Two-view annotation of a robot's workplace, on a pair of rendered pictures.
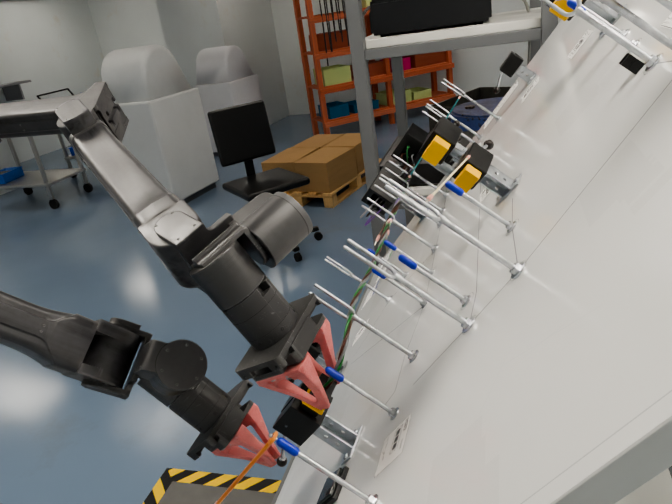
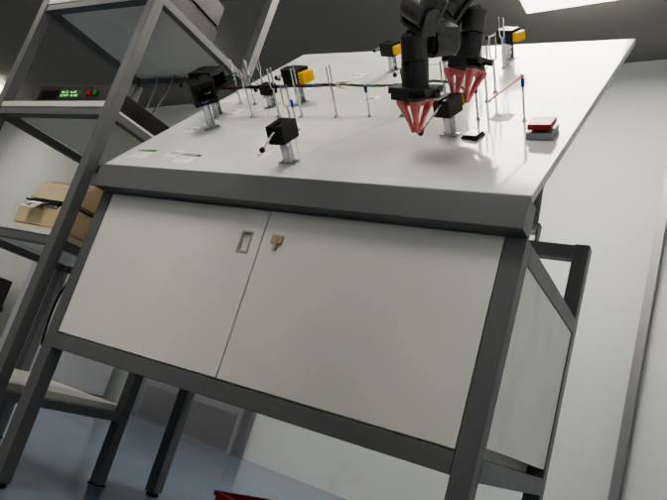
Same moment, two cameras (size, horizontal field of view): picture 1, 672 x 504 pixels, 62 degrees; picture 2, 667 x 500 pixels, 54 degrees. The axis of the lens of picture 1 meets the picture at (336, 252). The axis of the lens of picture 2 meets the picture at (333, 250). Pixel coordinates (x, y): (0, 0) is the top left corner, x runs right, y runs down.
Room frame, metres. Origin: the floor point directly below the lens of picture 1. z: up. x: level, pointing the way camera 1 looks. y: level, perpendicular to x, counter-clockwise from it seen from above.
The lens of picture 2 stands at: (0.33, 1.40, 0.39)
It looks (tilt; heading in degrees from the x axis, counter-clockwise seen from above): 14 degrees up; 284
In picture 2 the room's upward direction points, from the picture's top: 17 degrees clockwise
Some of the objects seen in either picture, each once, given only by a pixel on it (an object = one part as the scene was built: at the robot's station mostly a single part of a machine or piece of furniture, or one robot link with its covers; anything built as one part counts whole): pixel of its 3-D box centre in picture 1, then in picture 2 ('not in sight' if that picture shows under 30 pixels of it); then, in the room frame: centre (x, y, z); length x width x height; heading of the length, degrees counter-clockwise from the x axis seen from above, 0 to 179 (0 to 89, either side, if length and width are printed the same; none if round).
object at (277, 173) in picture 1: (262, 182); not in sight; (3.76, 0.43, 0.51); 0.65 x 0.65 x 1.02
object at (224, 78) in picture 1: (230, 99); not in sight; (7.38, 1.05, 0.65); 0.69 x 0.59 x 1.29; 155
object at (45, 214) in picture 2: not in sight; (83, 216); (1.59, -0.35, 0.76); 0.30 x 0.21 x 0.20; 75
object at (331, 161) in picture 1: (324, 167); not in sight; (5.11, -0.01, 0.19); 1.12 x 0.80 x 0.39; 155
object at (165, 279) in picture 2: not in sight; (160, 275); (1.11, -0.05, 0.60); 0.55 x 0.02 x 0.39; 162
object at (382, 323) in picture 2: not in sight; (350, 312); (0.59, 0.13, 0.60); 0.55 x 0.03 x 0.39; 162
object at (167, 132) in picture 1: (157, 125); not in sight; (5.55, 1.54, 0.73); 0.76 x 0.66 x 1.46; 155
